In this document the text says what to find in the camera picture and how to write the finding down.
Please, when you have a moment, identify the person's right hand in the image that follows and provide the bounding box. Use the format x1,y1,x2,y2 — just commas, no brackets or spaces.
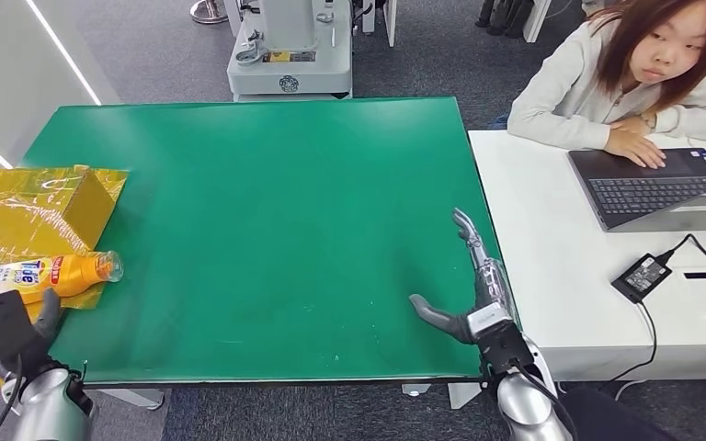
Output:
603,128,668,170

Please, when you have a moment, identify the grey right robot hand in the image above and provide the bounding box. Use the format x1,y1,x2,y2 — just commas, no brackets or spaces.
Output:
408,208,517,346

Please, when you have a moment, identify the person's left hand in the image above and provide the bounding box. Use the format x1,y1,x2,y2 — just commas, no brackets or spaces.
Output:
609,114,659,138

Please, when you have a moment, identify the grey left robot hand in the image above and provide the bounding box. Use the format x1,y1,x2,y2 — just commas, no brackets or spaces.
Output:
0,288,65,382

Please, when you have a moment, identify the orange detergent bottle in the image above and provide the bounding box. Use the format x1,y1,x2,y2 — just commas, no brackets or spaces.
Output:
0,250,125,319

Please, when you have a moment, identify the dark grey laptop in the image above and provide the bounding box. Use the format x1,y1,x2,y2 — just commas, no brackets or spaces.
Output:
567,147,706,234

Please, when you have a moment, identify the person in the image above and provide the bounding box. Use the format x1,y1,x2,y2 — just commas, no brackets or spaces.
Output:
507,0,706,170

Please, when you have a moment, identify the white desk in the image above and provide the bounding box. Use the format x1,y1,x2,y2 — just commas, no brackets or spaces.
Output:
468,129,706,408

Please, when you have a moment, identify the yellow film-wrapped cardboard box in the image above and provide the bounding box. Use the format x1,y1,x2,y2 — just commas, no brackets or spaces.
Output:
0,164,130,390

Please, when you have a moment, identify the black power adapter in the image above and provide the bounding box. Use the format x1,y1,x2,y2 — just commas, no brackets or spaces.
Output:
611,253,675,306

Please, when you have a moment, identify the white furniture panel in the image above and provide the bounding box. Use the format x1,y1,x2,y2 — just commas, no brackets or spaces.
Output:
522,0,554,45
360,0,399,49

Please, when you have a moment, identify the green table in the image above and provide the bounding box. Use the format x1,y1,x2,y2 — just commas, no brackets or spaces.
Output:
20,96,519,389

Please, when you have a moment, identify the chrome stand base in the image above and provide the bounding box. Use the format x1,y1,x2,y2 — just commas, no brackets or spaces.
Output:
189,0,229,26

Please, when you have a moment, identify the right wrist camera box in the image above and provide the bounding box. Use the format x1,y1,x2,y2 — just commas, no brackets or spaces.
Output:
466,302,536,376

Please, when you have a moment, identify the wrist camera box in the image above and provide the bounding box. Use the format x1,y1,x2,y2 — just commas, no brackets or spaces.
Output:
466,302,536,376
0,289,51,368

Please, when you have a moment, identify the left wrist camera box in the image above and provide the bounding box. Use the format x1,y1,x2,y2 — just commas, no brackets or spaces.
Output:
0,289,51,368

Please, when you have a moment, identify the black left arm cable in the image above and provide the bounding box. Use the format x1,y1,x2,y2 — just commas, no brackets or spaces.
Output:
0,353,27,441

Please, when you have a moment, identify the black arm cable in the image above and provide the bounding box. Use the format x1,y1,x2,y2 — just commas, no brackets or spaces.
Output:
509,362,579,441
0,353,27,441

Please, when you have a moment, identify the thin black adapter cable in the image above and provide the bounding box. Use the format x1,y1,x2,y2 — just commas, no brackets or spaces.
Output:
657,233,706,277

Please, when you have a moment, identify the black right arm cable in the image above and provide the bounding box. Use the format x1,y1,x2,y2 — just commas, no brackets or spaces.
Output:
509,362,579,441

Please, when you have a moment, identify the black mains cable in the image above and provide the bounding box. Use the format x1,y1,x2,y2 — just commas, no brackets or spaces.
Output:
599,300,659,404

